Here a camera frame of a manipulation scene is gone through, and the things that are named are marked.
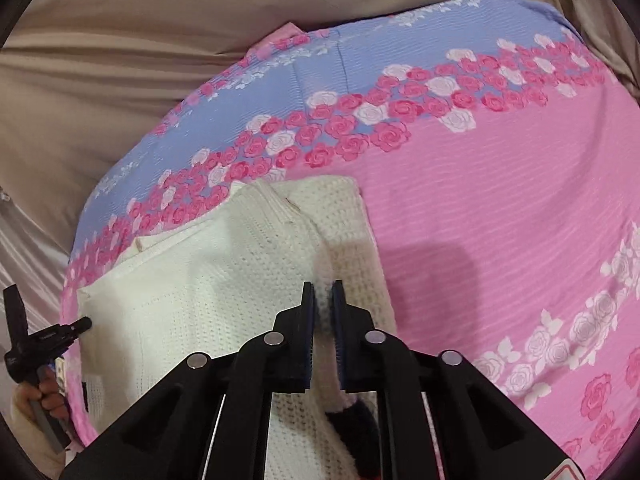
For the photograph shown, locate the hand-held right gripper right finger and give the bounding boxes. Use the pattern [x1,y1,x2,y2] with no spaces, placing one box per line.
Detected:
[331,280,587,480]

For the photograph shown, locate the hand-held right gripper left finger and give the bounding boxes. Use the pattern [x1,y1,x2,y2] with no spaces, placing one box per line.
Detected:
[60,282,316,480]

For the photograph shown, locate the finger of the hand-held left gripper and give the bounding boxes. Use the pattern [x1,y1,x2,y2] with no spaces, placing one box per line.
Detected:
[3,284,28,349]
[46,316,94,347]

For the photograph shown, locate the white knit sweater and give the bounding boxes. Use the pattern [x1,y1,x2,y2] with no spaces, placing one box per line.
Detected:
[77,176,397,480]

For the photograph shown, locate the person's left hand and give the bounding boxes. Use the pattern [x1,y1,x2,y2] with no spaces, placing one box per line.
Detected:
[14,366,70,423]

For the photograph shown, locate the grey satin cloth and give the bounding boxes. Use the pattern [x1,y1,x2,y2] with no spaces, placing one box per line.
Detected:
[0,187,72,351]

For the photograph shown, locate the pink and blue floral blanket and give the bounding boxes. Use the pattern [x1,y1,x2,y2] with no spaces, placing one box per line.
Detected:
[59,0,640,480]

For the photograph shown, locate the beige bed sheet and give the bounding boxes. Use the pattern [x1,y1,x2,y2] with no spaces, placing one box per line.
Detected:
[0,0,640,261]

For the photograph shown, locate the pink cloth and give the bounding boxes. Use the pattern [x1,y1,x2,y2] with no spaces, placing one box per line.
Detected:
[244,22,312,62]

